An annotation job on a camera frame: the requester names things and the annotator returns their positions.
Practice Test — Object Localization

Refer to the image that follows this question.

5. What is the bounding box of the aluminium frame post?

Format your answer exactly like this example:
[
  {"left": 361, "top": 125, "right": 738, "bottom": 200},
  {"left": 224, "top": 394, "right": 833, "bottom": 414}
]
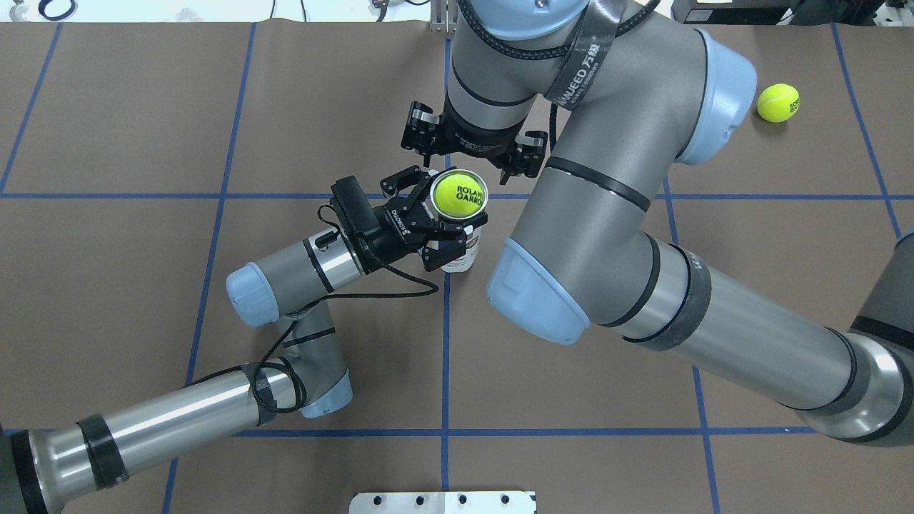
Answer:
[{"left": 430, "top": 0, "right": 459, "bottom": 35}]

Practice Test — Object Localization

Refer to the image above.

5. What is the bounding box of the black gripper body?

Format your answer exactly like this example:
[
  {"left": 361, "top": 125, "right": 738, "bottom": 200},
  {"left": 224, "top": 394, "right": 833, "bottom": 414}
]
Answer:
[
  {"left": 357, "top": 196, "right": 443, "bottom": 272},
  {"left": 421, "top": 107, "right": 526, "bottom": 161}
]

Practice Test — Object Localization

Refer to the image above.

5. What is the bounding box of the yellow Roland Garros tennis ball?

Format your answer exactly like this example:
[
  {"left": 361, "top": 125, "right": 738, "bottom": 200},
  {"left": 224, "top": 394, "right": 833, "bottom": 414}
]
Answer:
[{"left": 432, "top": 171, "right": 488, "bottom": 219}]

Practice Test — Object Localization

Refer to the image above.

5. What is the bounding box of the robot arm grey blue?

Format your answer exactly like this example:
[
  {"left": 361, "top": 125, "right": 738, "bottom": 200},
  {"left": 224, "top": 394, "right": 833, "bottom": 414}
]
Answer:
[
  {"left": 402, "top": 1, "right": 912, "bottom": 447},
  {"left": 2, "top": 166, "right": 488, "bottom": 513}
]

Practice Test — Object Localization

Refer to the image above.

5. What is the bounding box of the yellow tennis ball far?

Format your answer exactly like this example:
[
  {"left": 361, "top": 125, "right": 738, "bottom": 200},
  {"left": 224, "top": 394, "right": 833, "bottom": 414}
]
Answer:
[{"left": 756, "top": 84, "right": 800, "bottom": 124}]

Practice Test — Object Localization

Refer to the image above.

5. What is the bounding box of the white blue tennis ball can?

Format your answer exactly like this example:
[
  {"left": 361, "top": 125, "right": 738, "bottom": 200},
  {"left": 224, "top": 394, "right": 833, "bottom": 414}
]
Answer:
[{"left": 431, "top": 167, "right": 489, "bottom": 228}]

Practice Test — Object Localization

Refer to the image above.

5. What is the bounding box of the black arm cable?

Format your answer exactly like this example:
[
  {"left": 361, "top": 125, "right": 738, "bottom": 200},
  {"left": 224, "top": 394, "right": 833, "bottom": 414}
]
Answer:
[
  {"left": 193, "top": 204, "right": 441, "bottom": 415},
  {"left": 457, "top": 0, "right": 661, "bottom": 151}
]

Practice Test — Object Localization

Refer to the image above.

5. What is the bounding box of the white camera mast base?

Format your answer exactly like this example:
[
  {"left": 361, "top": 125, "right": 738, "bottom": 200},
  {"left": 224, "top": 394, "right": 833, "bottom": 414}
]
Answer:
[{"left": 348, "top": 490, "right": 538, "bottom": 513}]

